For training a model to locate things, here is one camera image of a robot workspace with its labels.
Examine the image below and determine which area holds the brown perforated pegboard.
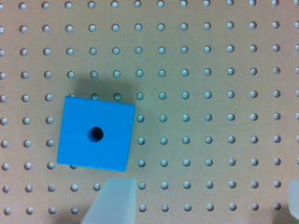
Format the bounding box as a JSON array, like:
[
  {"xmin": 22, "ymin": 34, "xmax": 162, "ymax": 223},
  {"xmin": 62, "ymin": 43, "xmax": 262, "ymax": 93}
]
[{"xmin": 0, "ymin": 0, "xmax": 299, "ymax": 224}]

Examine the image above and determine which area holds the blue cube with hole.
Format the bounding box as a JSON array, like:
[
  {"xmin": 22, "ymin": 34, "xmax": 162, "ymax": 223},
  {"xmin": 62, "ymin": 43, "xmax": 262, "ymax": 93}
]
[{"xmin": 57, "ymin": 96, "xmax": 135, "ymax": 172}]

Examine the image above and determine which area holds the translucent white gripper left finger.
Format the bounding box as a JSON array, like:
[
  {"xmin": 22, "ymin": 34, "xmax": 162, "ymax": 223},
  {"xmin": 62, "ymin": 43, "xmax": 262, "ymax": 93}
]
[{"xmin": 80, "ymin": 178, "xmax": 136, "ymax": 224}]

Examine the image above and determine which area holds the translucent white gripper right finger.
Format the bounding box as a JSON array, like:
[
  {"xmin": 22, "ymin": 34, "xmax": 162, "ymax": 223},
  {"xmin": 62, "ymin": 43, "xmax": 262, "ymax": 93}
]
[{"xmin": 288, "ymin": 180, "xmax": 299, "ymax": 220}]

